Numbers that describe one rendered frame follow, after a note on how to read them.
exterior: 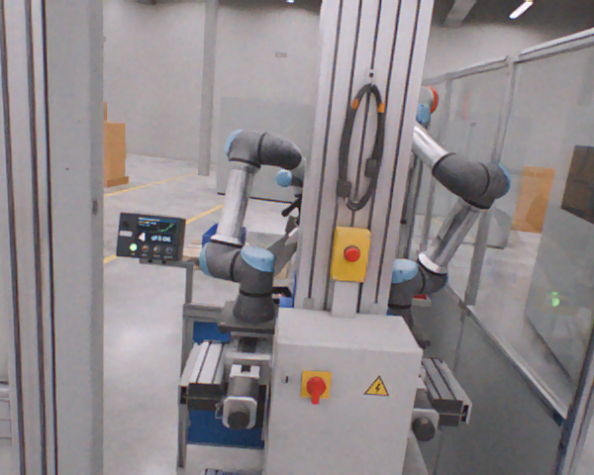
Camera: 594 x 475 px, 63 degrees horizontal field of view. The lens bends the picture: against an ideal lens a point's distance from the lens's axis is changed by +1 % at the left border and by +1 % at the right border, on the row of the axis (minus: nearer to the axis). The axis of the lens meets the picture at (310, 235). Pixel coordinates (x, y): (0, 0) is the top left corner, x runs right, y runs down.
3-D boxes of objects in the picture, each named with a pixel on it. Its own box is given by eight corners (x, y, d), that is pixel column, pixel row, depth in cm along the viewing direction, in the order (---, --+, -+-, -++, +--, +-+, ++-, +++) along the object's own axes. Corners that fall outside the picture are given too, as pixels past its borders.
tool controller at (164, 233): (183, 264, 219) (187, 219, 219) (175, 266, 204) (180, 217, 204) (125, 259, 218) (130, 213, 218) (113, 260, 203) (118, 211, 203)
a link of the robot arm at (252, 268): (263, 296, 159) (266, 257, 156) (228, 288, 164) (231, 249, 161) (278, 286, 170) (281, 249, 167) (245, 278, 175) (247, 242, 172)
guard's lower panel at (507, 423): (381, 332, 403) (397, 227, 382) (514, 693, 152) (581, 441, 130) (377, 332, 403) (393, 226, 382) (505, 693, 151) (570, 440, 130)
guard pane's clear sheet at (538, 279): (397, 222, 377) (417, 88, 353) (574, 419, 132) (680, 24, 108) (396, 222, 377) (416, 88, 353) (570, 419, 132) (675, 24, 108)
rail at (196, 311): (377, 332, 226) (379, 317, 224) (378, 336, 222) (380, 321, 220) (184, 316, 222) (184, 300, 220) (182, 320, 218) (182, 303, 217)
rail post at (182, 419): (186, 461, 241) (193, 317, 222) (184, 467, 237) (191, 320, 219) (177, 461, 241) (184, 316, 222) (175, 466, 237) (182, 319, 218)
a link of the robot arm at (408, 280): (371, 295, 171) (376, 258, 168) (398, 290, 179) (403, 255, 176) (396, 307, 162) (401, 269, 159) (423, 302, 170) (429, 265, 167)
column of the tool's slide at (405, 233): (378, 390, 323) (421, 115, 281) (387, 397, 317) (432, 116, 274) (372, 393, 320) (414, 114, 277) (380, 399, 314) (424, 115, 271)
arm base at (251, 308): (274, 325, 162) (276, 297, 160) (229, 321, 161) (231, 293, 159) (275, 307, 177) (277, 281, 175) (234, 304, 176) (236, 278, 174)
